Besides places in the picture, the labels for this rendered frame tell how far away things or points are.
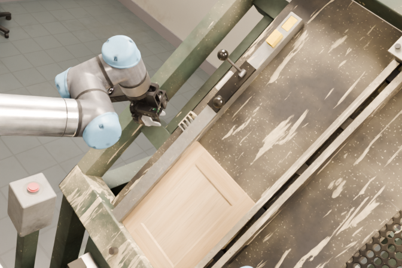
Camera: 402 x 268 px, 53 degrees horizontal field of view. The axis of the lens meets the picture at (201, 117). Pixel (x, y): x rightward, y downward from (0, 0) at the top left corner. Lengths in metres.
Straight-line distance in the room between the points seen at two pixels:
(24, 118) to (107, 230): 0.84
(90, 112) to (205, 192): 0.68
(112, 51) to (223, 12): 0.69
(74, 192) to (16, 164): 1.24
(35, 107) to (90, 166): 0.86
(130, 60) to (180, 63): 0.62
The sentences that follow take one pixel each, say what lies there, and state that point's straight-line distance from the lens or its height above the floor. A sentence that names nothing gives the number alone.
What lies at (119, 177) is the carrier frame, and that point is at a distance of 1.79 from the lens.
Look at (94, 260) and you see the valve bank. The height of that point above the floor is 0.74.
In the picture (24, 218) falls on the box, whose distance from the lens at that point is 1.54.
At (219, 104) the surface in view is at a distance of 1.25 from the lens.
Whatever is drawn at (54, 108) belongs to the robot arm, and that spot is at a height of 1.62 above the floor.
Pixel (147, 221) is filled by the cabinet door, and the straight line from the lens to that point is 1.48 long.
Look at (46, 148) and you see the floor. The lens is 2.94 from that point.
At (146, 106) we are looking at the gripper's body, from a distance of 1.04.
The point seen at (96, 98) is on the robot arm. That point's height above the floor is 1.61.
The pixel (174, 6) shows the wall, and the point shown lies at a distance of 4.39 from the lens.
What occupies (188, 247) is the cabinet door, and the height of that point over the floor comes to 1.01.
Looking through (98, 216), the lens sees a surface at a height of 0.87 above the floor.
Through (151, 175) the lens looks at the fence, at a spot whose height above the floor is 1.07.
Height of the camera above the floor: 2.13
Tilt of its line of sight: 37 degrees down
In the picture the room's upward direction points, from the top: 24 degrees clockwise
